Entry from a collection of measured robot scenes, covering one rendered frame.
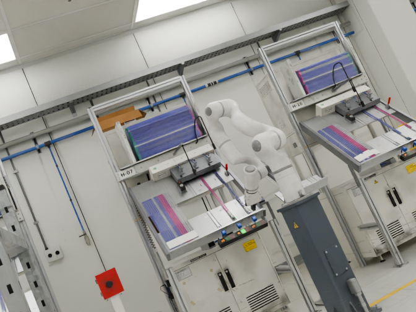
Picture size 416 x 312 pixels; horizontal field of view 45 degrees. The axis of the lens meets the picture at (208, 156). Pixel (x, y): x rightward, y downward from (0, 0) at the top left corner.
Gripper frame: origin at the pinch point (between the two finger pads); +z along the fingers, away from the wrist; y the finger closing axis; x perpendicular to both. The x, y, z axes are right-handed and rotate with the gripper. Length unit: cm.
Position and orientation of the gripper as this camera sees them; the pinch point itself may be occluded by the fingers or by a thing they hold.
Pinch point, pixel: (253, 207)
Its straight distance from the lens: 318.7
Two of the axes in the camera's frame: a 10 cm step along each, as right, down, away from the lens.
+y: 8.9, -3.6, 2.9
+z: 1.1, 7.7, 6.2
